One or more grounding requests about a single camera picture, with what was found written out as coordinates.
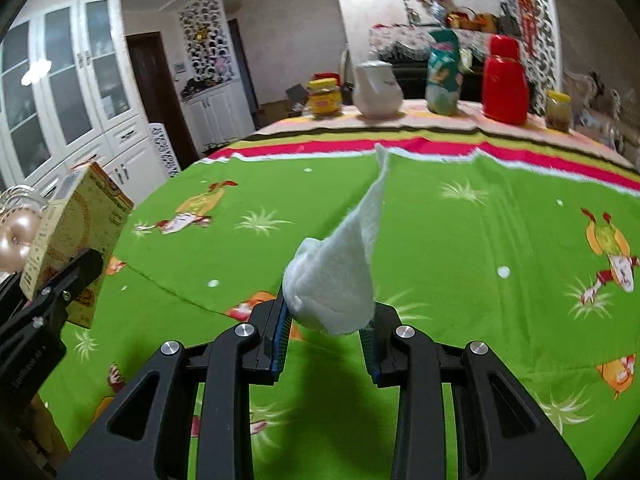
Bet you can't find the red thermos jug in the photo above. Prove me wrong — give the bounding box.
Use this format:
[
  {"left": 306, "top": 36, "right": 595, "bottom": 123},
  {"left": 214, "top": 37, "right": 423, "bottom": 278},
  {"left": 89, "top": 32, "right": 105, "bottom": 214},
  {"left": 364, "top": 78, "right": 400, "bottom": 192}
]
[{"left": 481, "top": 34, "right": 530, "bottom": 126}]

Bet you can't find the tall white glass cabinet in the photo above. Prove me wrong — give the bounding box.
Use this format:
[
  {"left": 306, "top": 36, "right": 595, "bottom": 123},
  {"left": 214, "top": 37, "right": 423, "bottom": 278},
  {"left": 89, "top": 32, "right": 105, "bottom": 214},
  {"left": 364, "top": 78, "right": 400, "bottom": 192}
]
[{"left": 0, "top": 0, "right": 171, "bottom": 197}]

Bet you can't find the white shoe cabinet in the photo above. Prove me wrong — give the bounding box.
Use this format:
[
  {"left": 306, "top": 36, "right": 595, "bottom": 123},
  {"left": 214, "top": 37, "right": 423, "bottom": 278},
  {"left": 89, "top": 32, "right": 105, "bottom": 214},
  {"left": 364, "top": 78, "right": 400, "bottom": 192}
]
[{"left": 182, "top": 80, "right": 256, "bottom": 154}]

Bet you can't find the white ceramic teapot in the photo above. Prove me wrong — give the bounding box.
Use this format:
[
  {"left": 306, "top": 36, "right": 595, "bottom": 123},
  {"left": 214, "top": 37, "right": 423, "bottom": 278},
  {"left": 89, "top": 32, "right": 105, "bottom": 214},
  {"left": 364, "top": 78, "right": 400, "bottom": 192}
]
[{"left": 352, "top": 60, "right": 404, "bottom": 120}]

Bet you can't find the floral lace piano cover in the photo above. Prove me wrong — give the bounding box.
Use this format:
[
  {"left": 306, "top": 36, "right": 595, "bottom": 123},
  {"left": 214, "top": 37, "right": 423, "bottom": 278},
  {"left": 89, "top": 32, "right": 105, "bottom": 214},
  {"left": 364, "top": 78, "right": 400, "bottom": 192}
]
[{"left": 369, "top": 25, "right": 502, "bottom": 61}]

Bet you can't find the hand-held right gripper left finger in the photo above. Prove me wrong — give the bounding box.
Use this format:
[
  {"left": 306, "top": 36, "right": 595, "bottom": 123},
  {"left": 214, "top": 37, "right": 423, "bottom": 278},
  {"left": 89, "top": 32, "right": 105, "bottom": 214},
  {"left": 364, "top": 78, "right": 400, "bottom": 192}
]
[{"left": 60, "top": 295, "right": 292, "bottom": 480}]

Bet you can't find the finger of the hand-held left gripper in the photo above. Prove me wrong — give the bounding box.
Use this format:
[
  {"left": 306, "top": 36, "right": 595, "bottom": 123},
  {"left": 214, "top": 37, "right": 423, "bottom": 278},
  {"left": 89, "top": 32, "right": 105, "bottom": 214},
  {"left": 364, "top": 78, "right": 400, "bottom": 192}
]
[{"left": 20, "top": 248, "right": 104, "bottom": 334}]

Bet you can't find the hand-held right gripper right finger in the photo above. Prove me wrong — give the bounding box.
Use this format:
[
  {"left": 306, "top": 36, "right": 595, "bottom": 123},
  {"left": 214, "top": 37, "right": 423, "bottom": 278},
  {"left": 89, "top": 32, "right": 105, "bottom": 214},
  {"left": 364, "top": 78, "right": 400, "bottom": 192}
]
[{"left": 360, "top": 302, "right": 586, "bottom": 480}]

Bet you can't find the small glass jar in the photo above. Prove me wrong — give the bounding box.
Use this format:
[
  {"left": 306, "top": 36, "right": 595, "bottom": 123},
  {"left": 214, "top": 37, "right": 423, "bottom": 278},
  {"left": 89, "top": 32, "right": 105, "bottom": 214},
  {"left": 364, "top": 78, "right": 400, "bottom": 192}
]
[{"left": 545, "top": 90, "right": 572, "bottom": 134}]

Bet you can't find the woven basket bag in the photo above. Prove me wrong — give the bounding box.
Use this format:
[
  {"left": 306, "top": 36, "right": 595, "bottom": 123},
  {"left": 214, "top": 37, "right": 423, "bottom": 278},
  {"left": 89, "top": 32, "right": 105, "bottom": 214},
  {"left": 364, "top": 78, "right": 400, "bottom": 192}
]
[{"left": 447, "top": 7, "right": 475, "bottom": 31}]

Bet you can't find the dark wooden door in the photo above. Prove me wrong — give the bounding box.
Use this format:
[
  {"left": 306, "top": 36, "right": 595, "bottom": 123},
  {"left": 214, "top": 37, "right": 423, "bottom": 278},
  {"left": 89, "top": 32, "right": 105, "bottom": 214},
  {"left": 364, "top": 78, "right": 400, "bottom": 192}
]
[{"left": 125, "top": 31, "right": 201, "bottom": 169}]

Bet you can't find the black piano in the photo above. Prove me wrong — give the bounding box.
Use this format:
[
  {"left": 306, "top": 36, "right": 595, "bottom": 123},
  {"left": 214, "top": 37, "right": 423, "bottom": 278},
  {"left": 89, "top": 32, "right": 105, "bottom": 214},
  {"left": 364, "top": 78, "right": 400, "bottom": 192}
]
[{"left": 390, "top": 57, "right": 491, "bottom": 102}]

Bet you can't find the beige leather dining chair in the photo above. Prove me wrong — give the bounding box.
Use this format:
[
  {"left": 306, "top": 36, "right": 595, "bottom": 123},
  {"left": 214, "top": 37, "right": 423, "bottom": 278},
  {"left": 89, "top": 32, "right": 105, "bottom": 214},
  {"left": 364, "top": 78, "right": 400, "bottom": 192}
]
[{"left": 0, "top": 185, "right": 49, "bottom": 287}]

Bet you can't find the red knot wall hanging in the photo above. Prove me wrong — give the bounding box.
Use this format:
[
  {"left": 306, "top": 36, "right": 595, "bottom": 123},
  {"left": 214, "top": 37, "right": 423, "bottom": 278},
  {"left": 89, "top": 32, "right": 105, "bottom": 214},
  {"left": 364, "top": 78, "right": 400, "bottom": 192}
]
[{"left": 507, "top": 0, "right": 539, "bottom": 47}]

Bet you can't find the large white lattice screen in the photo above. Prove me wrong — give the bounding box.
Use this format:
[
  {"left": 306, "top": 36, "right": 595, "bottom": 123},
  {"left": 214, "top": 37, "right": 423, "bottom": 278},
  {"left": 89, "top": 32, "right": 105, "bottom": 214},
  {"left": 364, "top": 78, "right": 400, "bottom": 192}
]
[{"left": 495, "top": 0, "right": 564, "bottom": 117}]

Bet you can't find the small white lattice panel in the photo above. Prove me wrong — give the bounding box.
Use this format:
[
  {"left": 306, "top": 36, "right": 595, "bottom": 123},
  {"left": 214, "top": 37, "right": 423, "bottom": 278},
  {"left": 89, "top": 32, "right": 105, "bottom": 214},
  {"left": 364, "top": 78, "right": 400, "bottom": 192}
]
[{"left": 177, "top": 0, "right": 236, "bottom": 84}]

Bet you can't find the carved beige sofa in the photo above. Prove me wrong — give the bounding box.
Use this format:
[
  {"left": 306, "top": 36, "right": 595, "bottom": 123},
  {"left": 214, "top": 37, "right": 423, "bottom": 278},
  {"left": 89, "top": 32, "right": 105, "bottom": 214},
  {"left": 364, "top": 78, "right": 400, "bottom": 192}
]
[{"left": 565, "top": 67, "right": 640, "bottom": 157}]

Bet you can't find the white tissue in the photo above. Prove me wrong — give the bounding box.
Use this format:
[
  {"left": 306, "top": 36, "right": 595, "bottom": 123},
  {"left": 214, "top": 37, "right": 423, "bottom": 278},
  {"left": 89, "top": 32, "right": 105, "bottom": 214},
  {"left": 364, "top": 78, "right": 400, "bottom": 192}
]
[{"left": 282, "top": 142, "right": 391, "bottom": 337}]

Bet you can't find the white perforated stand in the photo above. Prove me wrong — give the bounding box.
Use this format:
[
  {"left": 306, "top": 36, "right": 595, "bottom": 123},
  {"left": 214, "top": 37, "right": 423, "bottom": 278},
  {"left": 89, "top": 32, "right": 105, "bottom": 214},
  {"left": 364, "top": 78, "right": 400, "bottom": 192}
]
[{"left": 148, "top": 122, "right": 181, "bottom": 179}]

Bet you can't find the green snack bag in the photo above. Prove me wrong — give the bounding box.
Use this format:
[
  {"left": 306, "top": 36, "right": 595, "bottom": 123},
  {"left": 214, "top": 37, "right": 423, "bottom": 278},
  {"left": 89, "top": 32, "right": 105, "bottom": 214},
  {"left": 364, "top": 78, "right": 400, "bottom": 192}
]
[{"left": 425, "top": 29, "right": 461, "bottom": 116}]

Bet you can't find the yellow green cardboard box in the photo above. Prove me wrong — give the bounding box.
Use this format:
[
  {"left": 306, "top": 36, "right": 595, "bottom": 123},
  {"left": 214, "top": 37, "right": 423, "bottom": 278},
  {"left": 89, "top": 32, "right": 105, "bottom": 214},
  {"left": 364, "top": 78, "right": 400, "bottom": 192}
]
[{"left": 20, "top": 161, "right": 135, "bottom": 329}]

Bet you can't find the yellow lidded jar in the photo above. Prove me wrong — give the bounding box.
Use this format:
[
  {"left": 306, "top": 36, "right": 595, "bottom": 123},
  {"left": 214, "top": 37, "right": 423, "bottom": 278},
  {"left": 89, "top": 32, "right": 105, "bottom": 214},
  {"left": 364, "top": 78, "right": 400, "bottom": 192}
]
[{"left": 306, "top": 78, "right": 344, "bottom": 120}]

